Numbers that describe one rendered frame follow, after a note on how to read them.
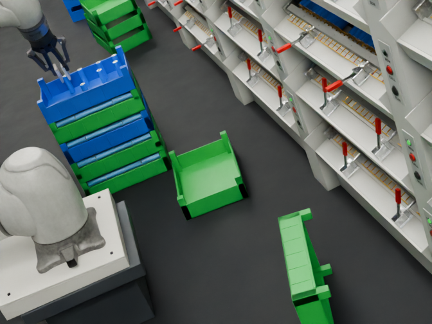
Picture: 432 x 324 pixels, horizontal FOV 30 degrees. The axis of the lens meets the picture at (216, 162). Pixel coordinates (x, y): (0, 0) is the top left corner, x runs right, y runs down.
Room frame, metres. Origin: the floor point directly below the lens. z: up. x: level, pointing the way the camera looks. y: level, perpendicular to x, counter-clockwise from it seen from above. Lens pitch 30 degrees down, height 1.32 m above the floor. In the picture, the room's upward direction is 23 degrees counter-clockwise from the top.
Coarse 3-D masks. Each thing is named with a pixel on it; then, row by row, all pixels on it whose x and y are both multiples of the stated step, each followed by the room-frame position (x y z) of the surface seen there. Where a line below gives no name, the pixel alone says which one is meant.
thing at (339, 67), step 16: (288, 0) 1.89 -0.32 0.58; (272, 16) 1.88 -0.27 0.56; (288, 16) 1.88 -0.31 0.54; (288, 32) 1.81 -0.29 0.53; (304, 48) 1.70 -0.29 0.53; (320, 48) 1.65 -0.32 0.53; (336, 48) 1.60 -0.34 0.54; (320, 64) 1.63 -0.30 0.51; (336, 64) 1.55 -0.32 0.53; (352, 64) 1.51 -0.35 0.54; (368, 80) 1.42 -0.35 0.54; (368, 96) 1.38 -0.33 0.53; (384, 96) 1.28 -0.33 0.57; (384, 112) 1.35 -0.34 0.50
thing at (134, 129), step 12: (144, 120) 2.35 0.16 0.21; (108, 132) 2.35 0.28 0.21; (120, 132) 2.36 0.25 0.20; (132, 132) 2.35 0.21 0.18; (144, 132) 2.35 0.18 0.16; (84, 144) 2.36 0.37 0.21; (96, 144) 2.36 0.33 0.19; (108, 144) 2.36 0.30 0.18; (72, 156) 2.36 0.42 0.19; (84, 156) 2.36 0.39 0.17
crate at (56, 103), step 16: (112, 64) 2.55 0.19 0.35; (128, 64) 2.49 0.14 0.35; (80, 80) 2.55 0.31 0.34; (96, 80) 2.53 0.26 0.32; (112, 80) 2.35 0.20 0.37; (128, 80) 2.35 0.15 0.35; (48, 96) 2.54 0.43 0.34; (64, 96) 2.51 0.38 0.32; (80, 96) 2.36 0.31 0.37; (96, 96) 2.36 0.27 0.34; (112, 96) 2.36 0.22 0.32; (48, 112) 2.36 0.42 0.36; (64, 112) 2.36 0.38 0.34
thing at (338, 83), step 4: (356, 72) 1.44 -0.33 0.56; (348, 76) 1.44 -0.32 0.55; (352, 76) 1.44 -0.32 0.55; (340, 80) 1.44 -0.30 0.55; (344, 80) 1.44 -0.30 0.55; (332, 84) 1.44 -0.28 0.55; (336, 84) 1.43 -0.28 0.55; (340, 84) 1.43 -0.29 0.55; (328, 88) 1.43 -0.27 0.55; (332, 88) 1.43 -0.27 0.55; (328, 92) 1.43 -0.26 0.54
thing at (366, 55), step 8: (288, 8) 1.86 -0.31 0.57; (296, 8) 1.83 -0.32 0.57; (296, 16) 1.82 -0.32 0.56; (304, 16) 1.77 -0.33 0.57; (296, 24) 1.80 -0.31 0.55; (312, 24) 1.71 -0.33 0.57; (320, 24) 1.69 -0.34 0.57; (320, 32) 1.69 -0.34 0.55; (328, 32) 1.64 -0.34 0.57; (336, 32) 1.61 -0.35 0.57; (320, 40) 1.66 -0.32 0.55; (336, 40) 1.59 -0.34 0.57; (344, 40) 1.56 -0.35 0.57; (352, 48) 1.52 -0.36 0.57; (360, 48) 1.50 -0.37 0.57; (352, 56) 1.52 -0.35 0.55; (360, 56) 1.48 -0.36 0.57; (368, 56) 1.45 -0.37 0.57; (376, 56) 1.43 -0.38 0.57; (376, 64) 1.41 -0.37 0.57
